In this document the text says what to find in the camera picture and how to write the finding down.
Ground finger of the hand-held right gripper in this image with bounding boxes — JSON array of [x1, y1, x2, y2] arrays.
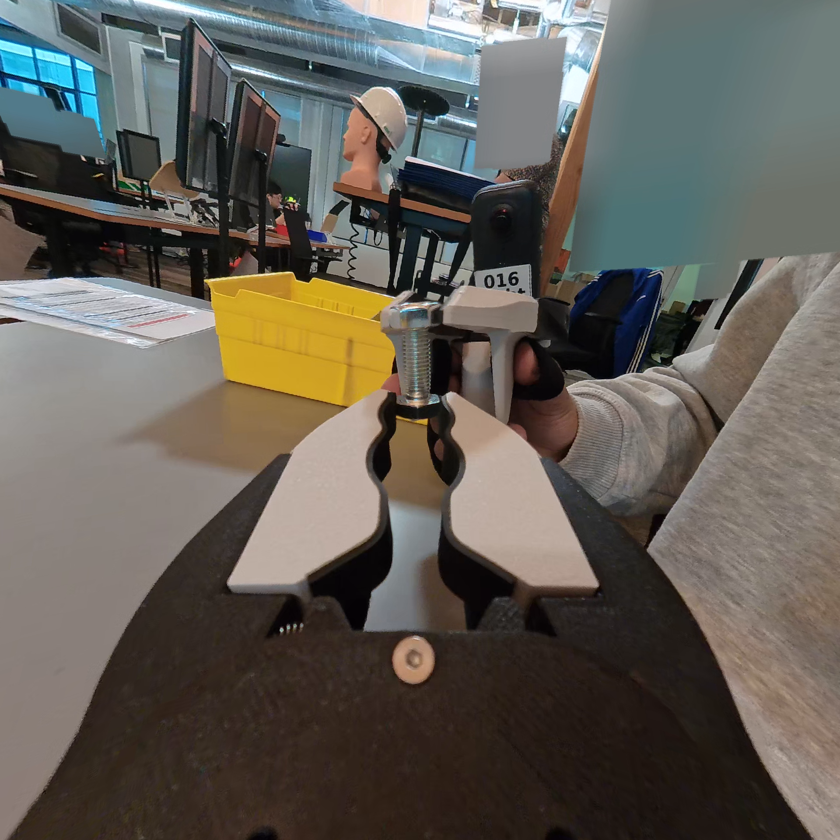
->
[[381, 292, 434, 329], [443, 285, 540, 342]]

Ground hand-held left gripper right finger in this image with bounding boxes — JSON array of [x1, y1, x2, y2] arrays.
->
[[425, 391, 601, 630]]

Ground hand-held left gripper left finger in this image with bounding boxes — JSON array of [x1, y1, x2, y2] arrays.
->
[[226, 388, 398, 627]]

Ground silver hex bolt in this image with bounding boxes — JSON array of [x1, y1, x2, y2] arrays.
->
[[382, 303, 448, 399]]

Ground person's right forearm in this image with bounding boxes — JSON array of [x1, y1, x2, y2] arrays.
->
[[559, 344, 746, 519]]

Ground wooden standing desk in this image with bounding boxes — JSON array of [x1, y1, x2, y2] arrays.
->
[[332, 182, 475, 296]]

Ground grey desk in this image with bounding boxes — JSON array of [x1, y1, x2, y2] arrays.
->
[[0, 277, 473, 837]]

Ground person's right hand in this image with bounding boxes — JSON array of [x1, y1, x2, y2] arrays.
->
[[512, 341, 581, 463]]

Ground stack of blue folders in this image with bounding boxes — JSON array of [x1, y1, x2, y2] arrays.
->
[[396, 155, 496, 199]]

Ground black office chair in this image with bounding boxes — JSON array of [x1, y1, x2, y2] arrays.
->
[[283, 208, 343, 284]]

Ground yellow plastic bin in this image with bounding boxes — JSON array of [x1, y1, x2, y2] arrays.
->
[[205, 272, 429, 425]]

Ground blue jacket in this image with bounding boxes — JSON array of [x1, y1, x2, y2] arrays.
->
[[568, 268, 665, 379]]

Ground mannequin head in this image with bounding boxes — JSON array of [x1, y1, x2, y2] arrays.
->
[[338, 105, 396, 195]]

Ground black disc on pole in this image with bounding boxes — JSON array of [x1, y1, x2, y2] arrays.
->
[[398, 85, 451, 173]]

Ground white hard hat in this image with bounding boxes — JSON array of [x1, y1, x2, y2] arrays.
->
[[350, 86, 410, 154]]

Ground medium black monitor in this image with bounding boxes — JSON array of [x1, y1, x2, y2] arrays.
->
[[226, 79, 282, 212]]

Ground person's grey sweatshirt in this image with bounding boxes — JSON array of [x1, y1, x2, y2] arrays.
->
[[646, 252, 840, 840]]

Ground large black monitor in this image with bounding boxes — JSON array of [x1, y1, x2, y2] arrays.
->
[[175, 18, 233, 198]]

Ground laminated paper sheet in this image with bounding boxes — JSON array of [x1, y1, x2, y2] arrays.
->
[[0, 277, 217, 349]]

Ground small black monitor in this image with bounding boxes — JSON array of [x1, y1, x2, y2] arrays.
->
[[116, 129, 163, 182]]

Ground long wooden office table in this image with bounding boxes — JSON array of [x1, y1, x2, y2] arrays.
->
[[0, 182, 352, 299]]

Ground wooden post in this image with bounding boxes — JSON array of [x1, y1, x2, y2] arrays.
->
[[538, 36, 603, 290]]

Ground silver air duct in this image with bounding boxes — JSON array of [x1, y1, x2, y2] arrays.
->
[[125, 0, 483, 63]]

